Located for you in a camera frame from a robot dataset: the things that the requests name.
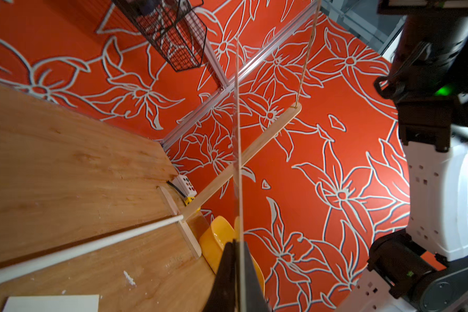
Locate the white button box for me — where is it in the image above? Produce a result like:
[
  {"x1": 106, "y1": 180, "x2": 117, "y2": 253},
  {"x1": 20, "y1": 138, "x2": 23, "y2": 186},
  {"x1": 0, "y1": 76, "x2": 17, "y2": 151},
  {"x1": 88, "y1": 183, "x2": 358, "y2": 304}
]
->
[{"x1": 172, "y1": 175, "x2": 197, "y2": 198}]

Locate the yellow tape measure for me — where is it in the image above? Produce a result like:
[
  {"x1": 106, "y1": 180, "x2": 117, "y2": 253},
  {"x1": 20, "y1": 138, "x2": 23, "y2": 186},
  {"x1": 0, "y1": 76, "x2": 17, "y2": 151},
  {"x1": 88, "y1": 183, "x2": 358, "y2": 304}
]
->
[{"x1": 183, "y1": 197, "x2": 201, "y2": 212}]

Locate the white postcard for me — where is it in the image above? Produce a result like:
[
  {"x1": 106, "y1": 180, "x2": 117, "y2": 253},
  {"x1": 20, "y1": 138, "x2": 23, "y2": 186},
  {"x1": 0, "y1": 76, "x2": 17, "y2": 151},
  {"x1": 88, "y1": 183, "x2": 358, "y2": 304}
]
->
[
  {"x1": 232, "y1": 38, "x2": 246, "y2": 311},
  {"x1": 3, "y1": 295, "x2": 100, "y2": 312}
]

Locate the yellow plastic tray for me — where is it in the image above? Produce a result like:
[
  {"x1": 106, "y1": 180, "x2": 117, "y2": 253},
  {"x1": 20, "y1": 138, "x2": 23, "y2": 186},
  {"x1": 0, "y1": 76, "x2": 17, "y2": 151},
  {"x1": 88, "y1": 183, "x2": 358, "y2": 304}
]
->
[{"x1": 198, "y1": 215, "x2": 266, "y2": 297}]

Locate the black wire basket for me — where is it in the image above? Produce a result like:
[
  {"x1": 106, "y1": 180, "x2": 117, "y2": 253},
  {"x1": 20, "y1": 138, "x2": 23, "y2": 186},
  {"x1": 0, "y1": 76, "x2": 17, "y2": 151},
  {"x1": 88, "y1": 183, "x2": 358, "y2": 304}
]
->
[{"x1": 113, "y1": 1, "x2": 207, "y2": 72}]

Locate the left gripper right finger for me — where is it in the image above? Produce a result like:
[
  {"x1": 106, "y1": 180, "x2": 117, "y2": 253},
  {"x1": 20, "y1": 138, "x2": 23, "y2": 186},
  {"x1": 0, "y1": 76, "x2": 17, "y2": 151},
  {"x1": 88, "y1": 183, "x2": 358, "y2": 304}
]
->
[{"x1": 241, "y1": 243, "x2": 271, "y2": 312}]

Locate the wooden string rack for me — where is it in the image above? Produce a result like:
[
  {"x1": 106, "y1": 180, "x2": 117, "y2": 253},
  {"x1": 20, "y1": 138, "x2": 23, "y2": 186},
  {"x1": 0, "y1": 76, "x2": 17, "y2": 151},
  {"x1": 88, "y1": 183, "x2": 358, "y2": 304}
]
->
[{"x1": 0, "y1": 0, "x2": 323, "y2": 291}]

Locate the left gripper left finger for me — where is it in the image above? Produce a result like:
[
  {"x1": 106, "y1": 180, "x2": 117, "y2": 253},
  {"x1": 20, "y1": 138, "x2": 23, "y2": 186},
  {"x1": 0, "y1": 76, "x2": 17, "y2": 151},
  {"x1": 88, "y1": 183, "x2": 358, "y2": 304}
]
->
[{"x1": 202, "y1": 241, "x2": 236, "y2": 312}]

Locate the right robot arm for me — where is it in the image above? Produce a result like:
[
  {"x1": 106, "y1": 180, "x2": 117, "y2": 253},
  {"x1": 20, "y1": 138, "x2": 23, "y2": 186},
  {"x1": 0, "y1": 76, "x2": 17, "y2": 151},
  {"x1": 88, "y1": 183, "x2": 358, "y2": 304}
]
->
[{"x1": 339, "y1": 1, "x2": 468, "y2": 311}]

